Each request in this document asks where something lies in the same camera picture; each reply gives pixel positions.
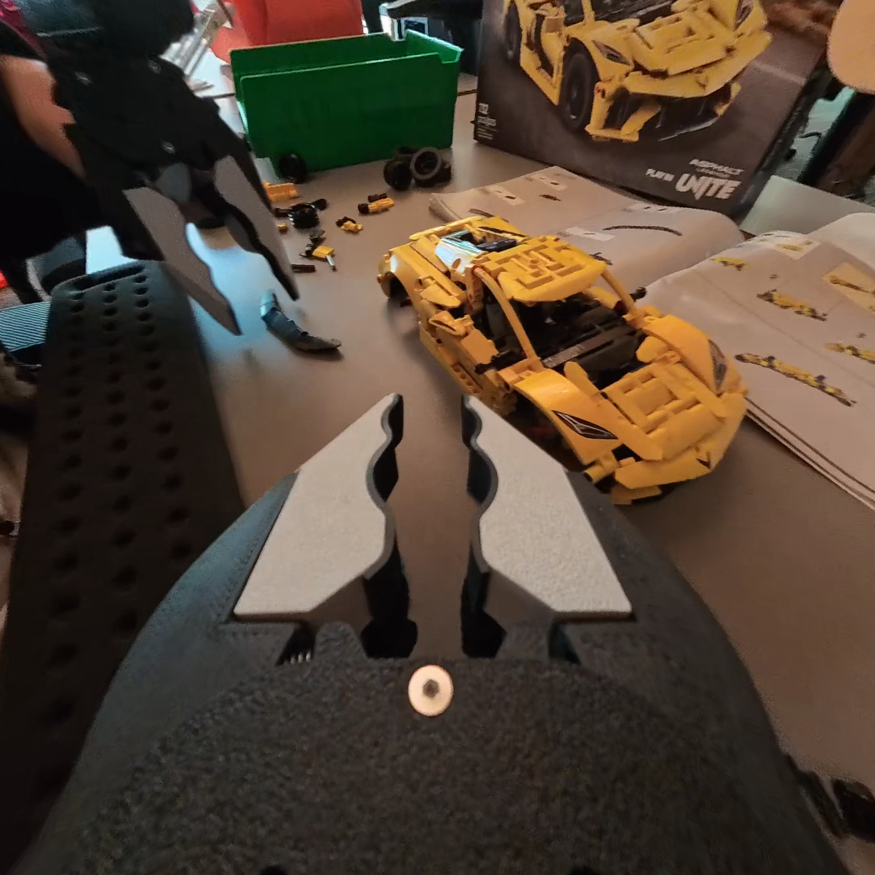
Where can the grey desk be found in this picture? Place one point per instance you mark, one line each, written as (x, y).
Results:
(307, 396)

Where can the stack of black toy wheels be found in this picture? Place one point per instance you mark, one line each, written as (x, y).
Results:
(420, 167)

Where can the single black toy wheel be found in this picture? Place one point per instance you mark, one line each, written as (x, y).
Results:
(292, 167)

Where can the green plastic bin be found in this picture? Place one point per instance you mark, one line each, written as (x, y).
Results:
(342, 102)

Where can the person's left hand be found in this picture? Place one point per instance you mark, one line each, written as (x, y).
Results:
(34, 102)

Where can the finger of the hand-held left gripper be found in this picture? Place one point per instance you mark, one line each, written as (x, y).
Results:
(171, 239)
(249, 198)

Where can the open instruction booklet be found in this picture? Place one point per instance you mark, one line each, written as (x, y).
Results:
(786, 307)

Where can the yellow brick toy car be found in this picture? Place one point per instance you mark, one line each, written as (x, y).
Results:
(560, 355)

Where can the black curved brick piece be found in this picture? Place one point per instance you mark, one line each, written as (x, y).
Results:
(294, 331)

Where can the scattered small brick pieces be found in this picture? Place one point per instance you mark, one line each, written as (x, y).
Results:
(307, 215)

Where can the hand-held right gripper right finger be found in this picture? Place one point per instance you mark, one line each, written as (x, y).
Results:
(547, 533)

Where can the dark toy car box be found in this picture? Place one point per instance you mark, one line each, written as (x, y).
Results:
(683, 150)

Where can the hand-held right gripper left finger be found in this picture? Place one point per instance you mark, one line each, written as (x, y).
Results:
(321, 526)

